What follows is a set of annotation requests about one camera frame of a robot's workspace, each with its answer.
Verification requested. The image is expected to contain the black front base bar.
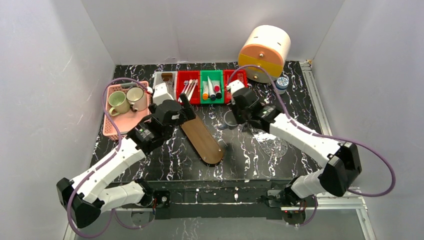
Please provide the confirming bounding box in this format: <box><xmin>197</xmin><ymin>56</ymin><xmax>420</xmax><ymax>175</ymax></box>
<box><xmin>109</xmin><ymin>178</ymin><xmax>319</xmax><ymax>221</ymax></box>

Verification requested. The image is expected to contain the pink plastic basket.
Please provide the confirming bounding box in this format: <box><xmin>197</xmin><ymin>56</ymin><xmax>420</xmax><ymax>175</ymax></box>
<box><xmin>102</xmin><ymin>80</ymin><xmax>153</xmax><ymax>141</ymax></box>

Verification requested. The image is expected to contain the white toothbrush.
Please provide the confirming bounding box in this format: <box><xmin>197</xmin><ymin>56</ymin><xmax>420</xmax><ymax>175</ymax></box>
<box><xmin>187</xmin><ymin>79</ymin><xmax>199</xmax><ymax>102</ymax></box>
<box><xmin>182</xmin><ymin>79</ymin><xmax>196</xmax><ymax>102</ymax></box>
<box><xmin>181</xmin><ymin>79</ymin><xmax>193</xmax><ymax>94</ymax></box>

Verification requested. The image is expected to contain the red toothbrush bin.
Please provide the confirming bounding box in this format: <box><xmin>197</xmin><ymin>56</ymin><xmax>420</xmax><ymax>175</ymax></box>
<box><xmin>176</xmin><ymin>70</ymin><xmax>201</xmax><ymax>105</ymax></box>

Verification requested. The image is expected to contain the clear oval acrylic tray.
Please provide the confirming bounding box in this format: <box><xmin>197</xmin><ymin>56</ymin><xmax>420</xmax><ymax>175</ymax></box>
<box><xmin>250</xmin><ymin>128</ymin><xmax>289</xmax><ymax>158</ymax></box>

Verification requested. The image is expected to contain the purple ceramic mug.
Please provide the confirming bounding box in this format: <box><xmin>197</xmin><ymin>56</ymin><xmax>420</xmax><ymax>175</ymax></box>
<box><xmin>221</xmin><ymin>110</ymin><xmax>239</xmax><ymax>130</ymax></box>

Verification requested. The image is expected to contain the red cap toothpaste tube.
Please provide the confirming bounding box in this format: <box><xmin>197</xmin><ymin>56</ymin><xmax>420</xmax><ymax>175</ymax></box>
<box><xmin>212</xmin><ymin>80</ymin><xmax>221</xmax><ymax>93</ymax></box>

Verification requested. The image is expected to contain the green ceramic mug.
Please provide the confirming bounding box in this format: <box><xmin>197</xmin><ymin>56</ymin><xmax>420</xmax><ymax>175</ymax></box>
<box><xmin>107</xmin><ymin>91</ymin><xmax>130</xmax><ymax>117</ymax></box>

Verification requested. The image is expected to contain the brown oval wooden tray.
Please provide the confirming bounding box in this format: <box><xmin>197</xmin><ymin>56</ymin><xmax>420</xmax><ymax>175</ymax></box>
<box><xmin>181</xmin><ymin>116</ymin><xmax>224</xmax><ymax>165</ymax></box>

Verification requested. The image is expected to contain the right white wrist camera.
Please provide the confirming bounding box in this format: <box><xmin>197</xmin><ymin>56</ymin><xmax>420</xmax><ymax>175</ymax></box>
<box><xmin>227</xmin><ymin>80</ymin><xmax>245</xmax><ymax>96</ymax></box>

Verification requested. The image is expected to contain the red holder bin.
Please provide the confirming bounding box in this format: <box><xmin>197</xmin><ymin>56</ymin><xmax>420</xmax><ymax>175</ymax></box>
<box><xmin>223</xmin><ymin>69</ymin><xmax>248</xmax><ymax>104</ymax></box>

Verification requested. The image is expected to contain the cream ceramic mug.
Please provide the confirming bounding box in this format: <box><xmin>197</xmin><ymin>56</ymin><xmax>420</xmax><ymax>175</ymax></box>
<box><xmin>126</xmin><ymin>87</ymin><xmax>148</xmax><ymax>113</ymax></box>

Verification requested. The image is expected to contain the white plastic bin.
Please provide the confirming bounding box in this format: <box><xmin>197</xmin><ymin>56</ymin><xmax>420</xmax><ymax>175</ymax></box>
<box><xmin>152</xmin><ymin>71</ymin><xmax>178</xmax><ymax>99</ymax></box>

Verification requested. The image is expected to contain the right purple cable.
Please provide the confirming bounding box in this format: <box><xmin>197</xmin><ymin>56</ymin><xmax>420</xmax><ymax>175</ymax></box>
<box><xmin>226</xmin><ymin>65</ymin><xmax>397</xmax><ymax>228</ymax></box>

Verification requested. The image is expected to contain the aluminium side rail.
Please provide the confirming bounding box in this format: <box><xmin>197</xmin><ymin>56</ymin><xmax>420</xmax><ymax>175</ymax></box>
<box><xmin>300</xmin><ymin>60</ymin><xmax>376</xmax><ymax>240</ymax></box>

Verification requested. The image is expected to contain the orange cap toothpaste tube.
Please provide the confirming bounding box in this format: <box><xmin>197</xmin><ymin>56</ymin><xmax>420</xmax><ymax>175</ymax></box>
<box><xmin>202</xmin><ymin>81</ymin><xmax>209</xmax><ymax>101</ymax></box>

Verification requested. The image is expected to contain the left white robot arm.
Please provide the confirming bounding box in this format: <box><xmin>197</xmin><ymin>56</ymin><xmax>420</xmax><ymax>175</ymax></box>
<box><xmin>56</xmin><ymin>93</ymin><xmax>196</xmax><ymax>229</ymax></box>

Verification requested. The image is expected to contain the blue white small jar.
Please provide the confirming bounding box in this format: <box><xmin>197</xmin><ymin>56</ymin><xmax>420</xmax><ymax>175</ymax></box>
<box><xmin>274</xmin><ymin>76</ymin><xmax>290</xmax><ymax>95</ymax></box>

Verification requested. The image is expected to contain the clear wooden-ended toothbrush holder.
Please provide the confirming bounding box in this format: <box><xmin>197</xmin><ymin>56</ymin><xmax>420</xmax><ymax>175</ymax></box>
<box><xmin>161</xmin><ymin>72</ymin><xmax>174</xmax><ymax>91</ymax></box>

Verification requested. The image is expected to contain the green toothpaste bin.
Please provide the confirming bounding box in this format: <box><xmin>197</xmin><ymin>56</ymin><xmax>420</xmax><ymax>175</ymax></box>
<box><xmin>200</xmin><ymin>70</ymin><xmax>224</xmax><ymax>105</ymax></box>

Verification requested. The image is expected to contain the round drawer cabinet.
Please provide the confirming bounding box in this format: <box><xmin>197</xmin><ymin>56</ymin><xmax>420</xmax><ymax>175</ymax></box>
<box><xmin>237</xmin><ymin>25</ymin><xmax>291</xmax><ymax>84</ymax></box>

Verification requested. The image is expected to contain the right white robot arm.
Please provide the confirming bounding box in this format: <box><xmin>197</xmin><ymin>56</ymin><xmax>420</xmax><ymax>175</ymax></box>
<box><xmin>230</xmin><ymin>87</ymin><xmax>362</xmax><ymax>206</ymax></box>

